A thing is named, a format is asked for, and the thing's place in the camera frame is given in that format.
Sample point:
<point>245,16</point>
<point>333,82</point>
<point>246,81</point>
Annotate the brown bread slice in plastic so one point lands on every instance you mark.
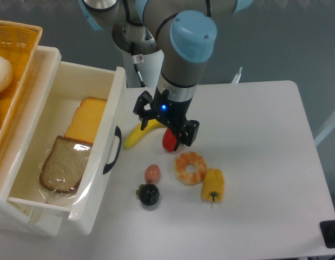
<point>64,167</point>

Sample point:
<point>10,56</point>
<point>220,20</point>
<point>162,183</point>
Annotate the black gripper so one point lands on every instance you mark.
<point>168,112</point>

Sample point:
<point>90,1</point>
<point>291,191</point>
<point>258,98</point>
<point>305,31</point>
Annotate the white drawer cabinet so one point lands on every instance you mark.
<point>15,144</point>

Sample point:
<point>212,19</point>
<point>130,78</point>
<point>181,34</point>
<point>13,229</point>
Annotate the white clamp behind table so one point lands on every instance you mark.
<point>237,76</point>

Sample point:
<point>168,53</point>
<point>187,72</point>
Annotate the black device at table edge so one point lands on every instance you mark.
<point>328,232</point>

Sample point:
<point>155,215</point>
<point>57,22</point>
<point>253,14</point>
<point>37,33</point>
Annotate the yellow bell pepper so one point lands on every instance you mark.
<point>213,186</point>

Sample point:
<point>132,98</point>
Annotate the brown egg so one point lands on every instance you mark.
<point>152,174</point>

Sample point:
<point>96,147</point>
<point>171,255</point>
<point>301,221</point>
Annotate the black drawer handle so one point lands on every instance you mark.
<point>115,151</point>

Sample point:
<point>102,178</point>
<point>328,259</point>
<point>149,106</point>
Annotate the yellow banana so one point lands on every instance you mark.
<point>136,134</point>

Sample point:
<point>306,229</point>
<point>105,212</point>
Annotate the white frame bar right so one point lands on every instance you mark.
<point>325,129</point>

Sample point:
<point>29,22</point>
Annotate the orange wicker basket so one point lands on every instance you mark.
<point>18,43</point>

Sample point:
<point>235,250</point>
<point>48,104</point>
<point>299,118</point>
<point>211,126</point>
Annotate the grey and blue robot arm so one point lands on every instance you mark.
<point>185,32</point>

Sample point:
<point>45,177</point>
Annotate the white open drawer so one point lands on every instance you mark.
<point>72,84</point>

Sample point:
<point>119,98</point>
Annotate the orange toast slice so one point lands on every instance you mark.
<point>86,120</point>

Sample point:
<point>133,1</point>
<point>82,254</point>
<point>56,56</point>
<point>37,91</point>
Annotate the red pepper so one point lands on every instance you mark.
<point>169,141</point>

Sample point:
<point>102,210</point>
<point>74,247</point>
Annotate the white bun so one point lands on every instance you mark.
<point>6,73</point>

